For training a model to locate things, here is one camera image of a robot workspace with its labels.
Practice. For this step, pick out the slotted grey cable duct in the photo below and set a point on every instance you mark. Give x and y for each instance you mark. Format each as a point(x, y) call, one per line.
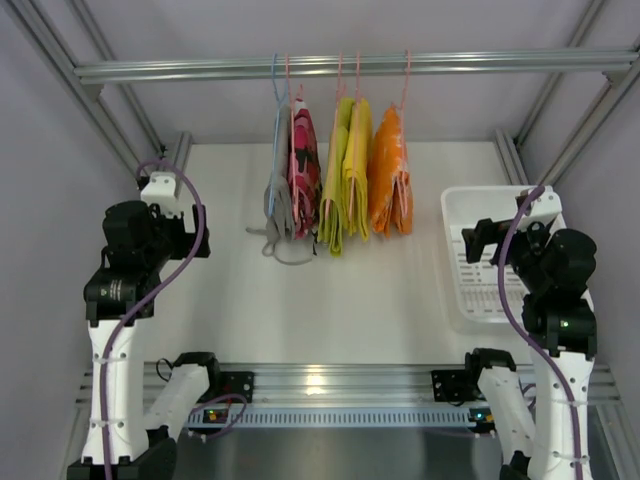
point(451, 417)

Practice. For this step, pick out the pink hanger of orange trousers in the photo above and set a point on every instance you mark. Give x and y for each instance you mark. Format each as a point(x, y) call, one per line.
point(403, 135)

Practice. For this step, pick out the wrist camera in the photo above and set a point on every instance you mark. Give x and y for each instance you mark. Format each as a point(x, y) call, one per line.
point(544, 210)
point(161, 191)

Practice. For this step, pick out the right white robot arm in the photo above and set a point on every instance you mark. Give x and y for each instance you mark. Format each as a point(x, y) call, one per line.
point(551, 441)

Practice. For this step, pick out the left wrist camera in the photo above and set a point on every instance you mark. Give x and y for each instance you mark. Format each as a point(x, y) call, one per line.
point(161, 191)

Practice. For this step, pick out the orange trousers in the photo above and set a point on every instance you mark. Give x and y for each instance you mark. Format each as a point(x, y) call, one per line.
point(390, 196)

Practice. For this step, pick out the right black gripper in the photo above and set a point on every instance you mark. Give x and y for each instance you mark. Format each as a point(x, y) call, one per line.
point(475, 240)

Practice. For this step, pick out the white plastic basket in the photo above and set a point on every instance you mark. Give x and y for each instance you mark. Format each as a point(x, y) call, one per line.
point(562, 304)

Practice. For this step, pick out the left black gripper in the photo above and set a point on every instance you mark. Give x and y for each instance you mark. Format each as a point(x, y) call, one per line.
point(198, 232)

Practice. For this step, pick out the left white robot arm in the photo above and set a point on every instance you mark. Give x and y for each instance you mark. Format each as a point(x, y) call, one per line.
point(124, 439)

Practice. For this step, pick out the grey trousers with drawstring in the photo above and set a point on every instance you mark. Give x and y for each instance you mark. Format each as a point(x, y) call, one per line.
point(281, 226)

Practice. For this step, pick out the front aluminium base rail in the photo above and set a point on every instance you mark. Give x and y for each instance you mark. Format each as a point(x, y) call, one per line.
point(351, 385)

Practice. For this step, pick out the aluminium hanging rail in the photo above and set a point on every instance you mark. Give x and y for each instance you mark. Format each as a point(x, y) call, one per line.
point(569, 59)

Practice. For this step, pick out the yellow trousers right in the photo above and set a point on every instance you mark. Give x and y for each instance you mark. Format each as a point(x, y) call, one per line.
point(360, 223)

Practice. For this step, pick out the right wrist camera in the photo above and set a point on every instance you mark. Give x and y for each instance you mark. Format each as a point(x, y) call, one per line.
point(544, 210)

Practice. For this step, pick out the pink camouflage trousers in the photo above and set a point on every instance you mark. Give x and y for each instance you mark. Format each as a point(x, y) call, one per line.
point(304, 176)

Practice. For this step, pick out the blue hanger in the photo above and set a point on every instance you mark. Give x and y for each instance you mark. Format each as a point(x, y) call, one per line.
point(281, 97)

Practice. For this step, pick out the yellow-green trousers left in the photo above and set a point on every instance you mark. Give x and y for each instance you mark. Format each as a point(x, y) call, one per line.
point(330, 232)

